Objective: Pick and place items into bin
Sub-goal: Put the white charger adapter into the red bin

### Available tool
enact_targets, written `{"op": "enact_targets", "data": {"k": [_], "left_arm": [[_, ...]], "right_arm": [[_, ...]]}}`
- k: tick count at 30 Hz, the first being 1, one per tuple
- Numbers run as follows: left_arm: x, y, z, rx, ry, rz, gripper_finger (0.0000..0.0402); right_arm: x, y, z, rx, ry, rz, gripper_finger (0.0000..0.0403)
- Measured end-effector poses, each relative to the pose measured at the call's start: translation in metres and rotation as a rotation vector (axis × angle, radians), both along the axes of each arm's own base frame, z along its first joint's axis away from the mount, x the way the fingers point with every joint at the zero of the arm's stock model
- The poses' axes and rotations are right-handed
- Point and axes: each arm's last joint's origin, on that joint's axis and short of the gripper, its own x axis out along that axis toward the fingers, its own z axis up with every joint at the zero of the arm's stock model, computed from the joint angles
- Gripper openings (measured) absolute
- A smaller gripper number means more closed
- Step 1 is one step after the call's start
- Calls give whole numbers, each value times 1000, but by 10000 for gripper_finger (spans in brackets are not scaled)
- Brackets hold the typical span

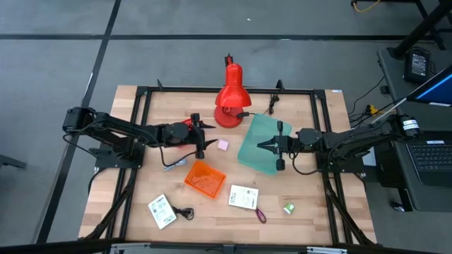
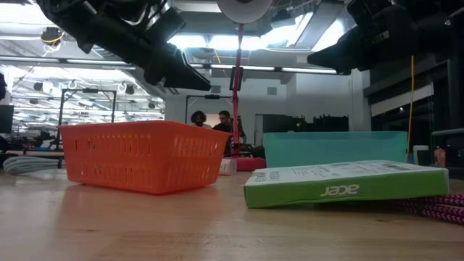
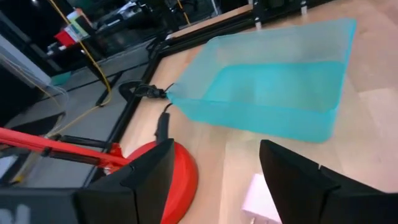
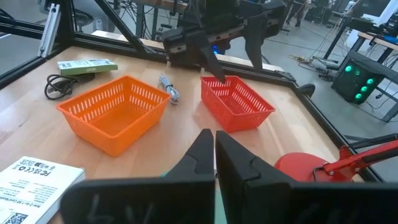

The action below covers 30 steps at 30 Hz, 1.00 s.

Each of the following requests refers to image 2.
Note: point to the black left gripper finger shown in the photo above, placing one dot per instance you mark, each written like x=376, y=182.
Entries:
x=185, y=78

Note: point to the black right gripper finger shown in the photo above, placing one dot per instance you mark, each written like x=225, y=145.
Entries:
x=333, y=58

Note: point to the orange plastic basket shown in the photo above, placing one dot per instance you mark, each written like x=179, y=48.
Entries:
x=145, y=156

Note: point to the white pink charger block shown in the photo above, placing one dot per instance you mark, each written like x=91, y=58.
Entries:
x=227, y=166

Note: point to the green white Acer box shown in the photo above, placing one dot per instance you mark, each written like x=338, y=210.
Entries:
x=344, y=188

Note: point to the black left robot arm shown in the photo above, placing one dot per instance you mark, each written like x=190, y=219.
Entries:
x=65, y=11

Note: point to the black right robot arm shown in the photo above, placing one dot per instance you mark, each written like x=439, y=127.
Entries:
x=417, y=29

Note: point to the teal translucent plastic bin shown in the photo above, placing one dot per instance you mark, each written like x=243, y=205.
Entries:
x=333, y=148

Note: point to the person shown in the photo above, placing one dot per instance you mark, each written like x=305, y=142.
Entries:
x=199, y=119
x=224, y=123

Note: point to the red desk lamp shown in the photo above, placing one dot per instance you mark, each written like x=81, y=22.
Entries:
x=236, y=108

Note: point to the black yellow ceiling reel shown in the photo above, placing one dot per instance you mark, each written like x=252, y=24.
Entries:
x=50, y=35

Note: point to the orange bottle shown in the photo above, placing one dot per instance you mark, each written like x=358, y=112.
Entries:
x=439, y=156

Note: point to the black monitor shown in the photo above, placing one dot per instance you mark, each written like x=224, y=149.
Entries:
x=6, y=119

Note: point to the black stand frame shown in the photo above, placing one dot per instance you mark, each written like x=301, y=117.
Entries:
x=88, y=90
x=212, y=96

